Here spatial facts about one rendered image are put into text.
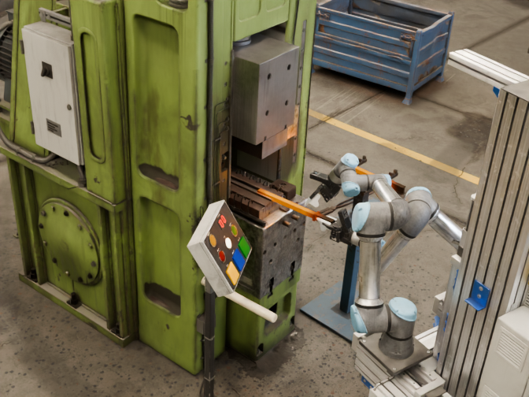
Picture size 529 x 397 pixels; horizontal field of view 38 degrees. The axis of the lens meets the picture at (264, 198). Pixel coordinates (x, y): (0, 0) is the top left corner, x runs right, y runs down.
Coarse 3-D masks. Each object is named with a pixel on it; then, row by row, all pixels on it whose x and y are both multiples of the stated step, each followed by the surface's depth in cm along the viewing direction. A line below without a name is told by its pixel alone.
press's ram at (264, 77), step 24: (240, 48) 345; (264, 48) 346; (288, 48) 348; (240, 72) 339; (264, 72) 336; (288, 72) 351; (240, 96) 345; (264, 96) 342; (288, 96) 359; (240, 120) 351; (264, 120) 350; (288, 120) 366
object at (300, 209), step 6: (258, 192) 386; (264, 192) 385; (270, 192) 385; (276, 198) 380; (282, 198) 380; (282, 204) 379; (288, 204) 376; (294, 204) 376; (300, 210) 373; (306, 210) 372; (312, 210) 372; (312, 216) 370; (318, 216) 367; (324, 216) 367
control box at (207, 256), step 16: (208, 208) 342; (224, 208) 339; (208, 224) 325; (224, 224) 334; (192, 240) 319; (208, 240) 318; (224, 240) 330; (208, 256) 317; (208, 272) 321; (224, 272) 322; (240, 272) 335; (224, 288) 324
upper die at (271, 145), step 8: (232, 136) 366; (272, 136) 360; (280, 136) 366; (232, 144) 368; (240, 144) 365; (248, 144) 361; (264, 144) 357; (272, 144) 363; (280, 144) 369; (248, 152) 364; (256, 152) 360; (264, 152) 360; (272, 152) 366
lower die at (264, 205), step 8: (240, 176) 400; (232, 184) 393; (240, 184) 392; (256, 184) 394; (232, 192) 389; (240, 192) 387; (248, 192) 388; (256, 192) 386; (272, 192) 388; (280, 192) 389; (232, 200) 384; (240, 200) 383; (248, 200) 383; (256, 200) 382; (264, 200) 382; (256, 208) 377; (264, 208) 379; (272, 208) 385; (256, 216) 378; (264, 216) 382
